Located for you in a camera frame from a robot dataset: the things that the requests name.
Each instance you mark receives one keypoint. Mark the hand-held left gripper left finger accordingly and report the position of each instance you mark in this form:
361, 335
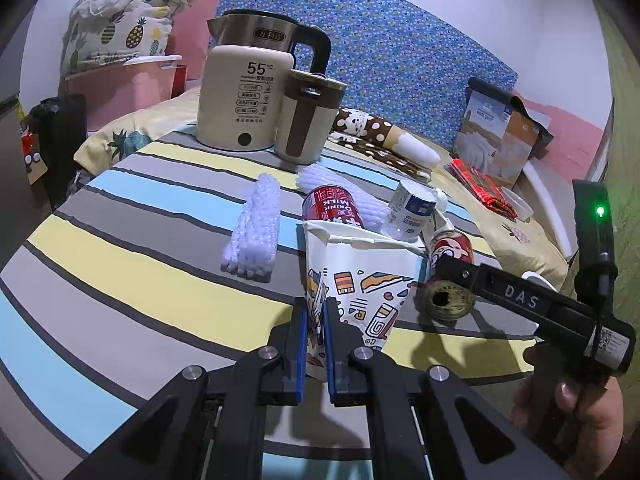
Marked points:
300, 355

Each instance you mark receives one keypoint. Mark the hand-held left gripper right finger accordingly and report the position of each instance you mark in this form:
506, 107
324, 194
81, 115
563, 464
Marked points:
330, 355

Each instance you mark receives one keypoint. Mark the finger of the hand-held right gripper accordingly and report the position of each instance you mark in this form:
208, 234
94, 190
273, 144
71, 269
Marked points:
457, 272

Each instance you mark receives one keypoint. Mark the red can with cartoon figure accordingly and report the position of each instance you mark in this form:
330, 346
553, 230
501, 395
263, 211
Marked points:
445, 302

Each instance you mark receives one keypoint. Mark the printed paper cup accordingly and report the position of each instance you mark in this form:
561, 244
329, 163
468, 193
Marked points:
360, 290

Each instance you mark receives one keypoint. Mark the white foam fruit net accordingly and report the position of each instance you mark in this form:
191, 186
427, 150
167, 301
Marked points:
320, 175
252, 230

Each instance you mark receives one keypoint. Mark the person's right hand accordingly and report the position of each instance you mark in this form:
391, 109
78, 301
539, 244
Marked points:
592, 417

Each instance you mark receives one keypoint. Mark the crumpled white tissue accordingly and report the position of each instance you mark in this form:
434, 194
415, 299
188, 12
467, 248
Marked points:
441, 199

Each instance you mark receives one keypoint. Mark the small white plastic bottle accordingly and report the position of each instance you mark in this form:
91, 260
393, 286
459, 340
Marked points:
407, 210

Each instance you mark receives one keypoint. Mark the red plaid cloth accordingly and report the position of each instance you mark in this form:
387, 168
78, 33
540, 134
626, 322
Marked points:
480, 185

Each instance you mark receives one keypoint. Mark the brown polka dot folded cloth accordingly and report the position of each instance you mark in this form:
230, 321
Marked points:
380, 160

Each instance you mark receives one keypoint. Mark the cardboard bedding box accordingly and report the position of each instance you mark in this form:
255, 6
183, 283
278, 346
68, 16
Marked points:
492, 135

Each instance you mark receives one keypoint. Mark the red milk drink can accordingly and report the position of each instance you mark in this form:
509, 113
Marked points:
330, 205

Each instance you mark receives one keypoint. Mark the brown polka dot rolled pillow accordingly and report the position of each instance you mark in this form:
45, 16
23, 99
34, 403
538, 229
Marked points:
380, 132

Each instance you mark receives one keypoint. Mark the striped tablecloth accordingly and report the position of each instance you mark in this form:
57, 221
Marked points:
125, 260

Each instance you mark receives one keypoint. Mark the cream and brown mug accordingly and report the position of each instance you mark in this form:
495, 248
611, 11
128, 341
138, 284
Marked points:
307, 125

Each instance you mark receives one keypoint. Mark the green curtain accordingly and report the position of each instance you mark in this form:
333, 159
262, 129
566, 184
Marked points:
622, 110

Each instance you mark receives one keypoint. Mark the blue patterned headboard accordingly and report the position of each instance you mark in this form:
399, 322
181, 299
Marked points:
400, 50

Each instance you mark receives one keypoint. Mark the cream electric kettle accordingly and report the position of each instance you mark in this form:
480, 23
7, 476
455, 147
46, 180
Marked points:
240, 95

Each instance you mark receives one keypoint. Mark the pink storage bin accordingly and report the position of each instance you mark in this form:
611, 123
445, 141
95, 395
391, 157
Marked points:
125, 92

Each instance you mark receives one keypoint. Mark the black suitcase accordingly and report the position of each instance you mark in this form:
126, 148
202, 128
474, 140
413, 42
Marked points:
60, 145

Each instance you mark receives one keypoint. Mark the toy car blister pack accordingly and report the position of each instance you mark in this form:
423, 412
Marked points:
31, 157

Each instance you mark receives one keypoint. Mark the grey metal cabinet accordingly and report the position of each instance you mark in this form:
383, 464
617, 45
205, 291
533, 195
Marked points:
10, 185

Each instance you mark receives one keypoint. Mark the pineapple print quilt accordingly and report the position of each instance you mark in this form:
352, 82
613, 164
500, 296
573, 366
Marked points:
120, 30

